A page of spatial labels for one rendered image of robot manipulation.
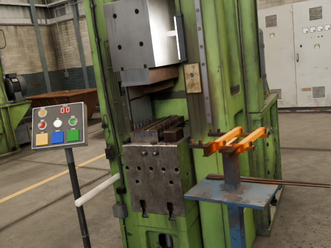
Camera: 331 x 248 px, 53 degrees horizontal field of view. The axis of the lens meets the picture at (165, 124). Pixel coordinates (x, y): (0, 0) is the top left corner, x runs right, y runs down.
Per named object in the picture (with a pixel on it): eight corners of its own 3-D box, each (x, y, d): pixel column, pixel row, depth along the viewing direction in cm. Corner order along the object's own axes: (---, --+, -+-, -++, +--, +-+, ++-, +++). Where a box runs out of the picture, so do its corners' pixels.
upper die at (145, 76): (150, 84, 192) (148, 68, 191) (122, 86, 201) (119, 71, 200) (179, 76, 229) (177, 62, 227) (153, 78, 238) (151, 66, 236)
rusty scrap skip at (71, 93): (75, 129, 790) (68, 94, 773) (28, 129, 896) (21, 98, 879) (109, 118, 887) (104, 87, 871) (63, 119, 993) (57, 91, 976)
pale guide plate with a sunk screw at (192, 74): (200, 92, 193) (197, 63, 190) (186, 93, 197) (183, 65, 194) (202, 91, 195) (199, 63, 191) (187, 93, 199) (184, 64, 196)
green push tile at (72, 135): (78, 139, 205) (78, 129, 207) (67, 141, 205) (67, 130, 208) (79, 140, 207) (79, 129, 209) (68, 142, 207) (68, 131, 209)
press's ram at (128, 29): (169, 65, 185) (159, -10, 177) (113, 72, 202) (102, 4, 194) (195, 60, 221) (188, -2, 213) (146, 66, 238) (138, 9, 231)
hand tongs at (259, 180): (330, 185, 151) (330, 182, 150) (330, 188, 147) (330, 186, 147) (208, 176, 180) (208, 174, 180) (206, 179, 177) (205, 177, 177)
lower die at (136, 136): (158, 142, 199) (156, 128, 198) (130, 142, 208) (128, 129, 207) (184, 126, 236) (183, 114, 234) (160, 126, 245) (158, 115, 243)
